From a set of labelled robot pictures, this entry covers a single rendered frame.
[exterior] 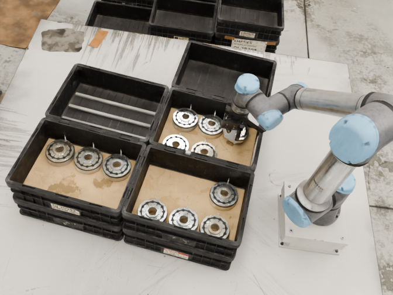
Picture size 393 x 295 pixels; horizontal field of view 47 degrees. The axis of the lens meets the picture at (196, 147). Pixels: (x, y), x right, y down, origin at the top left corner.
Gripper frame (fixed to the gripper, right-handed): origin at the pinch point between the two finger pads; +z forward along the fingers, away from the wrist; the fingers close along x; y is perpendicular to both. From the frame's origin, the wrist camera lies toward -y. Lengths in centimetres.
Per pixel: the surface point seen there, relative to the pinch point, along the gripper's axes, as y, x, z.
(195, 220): 7.6, 39.7, -4.9
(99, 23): 103, -103, 76
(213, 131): 9.7, 0.1, 0.8
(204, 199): 6.1, 29.7, -0.6
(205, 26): 35, -114, 66
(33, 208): 64, 48, 3
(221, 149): 4.7, 6.0, 2.9
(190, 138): 17.9, 4.5, 3.2
